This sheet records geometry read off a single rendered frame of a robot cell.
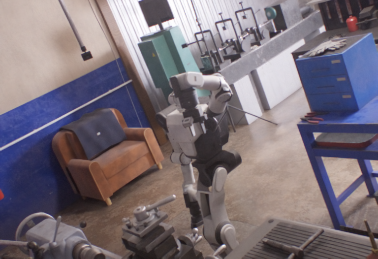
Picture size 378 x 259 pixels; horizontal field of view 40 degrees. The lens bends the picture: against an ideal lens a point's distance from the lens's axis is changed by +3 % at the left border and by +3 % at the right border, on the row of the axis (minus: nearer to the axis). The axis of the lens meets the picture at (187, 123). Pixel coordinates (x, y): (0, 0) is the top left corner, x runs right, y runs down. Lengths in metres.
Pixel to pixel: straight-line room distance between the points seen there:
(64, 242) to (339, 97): 1.96
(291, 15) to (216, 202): 4.75
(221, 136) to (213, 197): 0.36
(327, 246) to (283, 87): 5.68
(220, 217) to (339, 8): 3.49
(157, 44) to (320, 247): 4.96
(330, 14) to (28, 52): 3.46
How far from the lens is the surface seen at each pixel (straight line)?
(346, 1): 5.88
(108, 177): 5.78
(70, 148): 6.11
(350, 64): 3.38
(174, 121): 2.84
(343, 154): 3.44
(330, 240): 1.38
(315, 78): 3.51
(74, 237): 2.53
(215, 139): 2.87
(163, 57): 6.14
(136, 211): 2.32
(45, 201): 6.35
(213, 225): 3.01
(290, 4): 7.37
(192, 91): 2.26
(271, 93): 6.79
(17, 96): 6.18
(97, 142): 6.01
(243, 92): 6.42
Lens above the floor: 2.10
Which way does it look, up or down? 16 degrees down
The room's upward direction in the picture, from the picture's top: 22 degrees counter-clockwise
